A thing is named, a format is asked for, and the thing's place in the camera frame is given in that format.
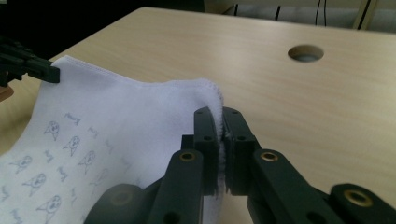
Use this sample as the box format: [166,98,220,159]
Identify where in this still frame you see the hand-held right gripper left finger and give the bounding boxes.
[181,106,223,198]

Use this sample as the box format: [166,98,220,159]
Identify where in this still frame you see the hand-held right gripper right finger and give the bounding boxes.
[222,106,262,197]

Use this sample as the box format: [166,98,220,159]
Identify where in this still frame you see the white printed towel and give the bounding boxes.
[0,54,226,224]

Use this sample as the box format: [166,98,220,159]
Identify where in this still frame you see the black hanging wall cable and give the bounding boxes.
[315,0,328,28]

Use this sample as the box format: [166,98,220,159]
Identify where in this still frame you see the wooden wall strip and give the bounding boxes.
[352,0,375,32]

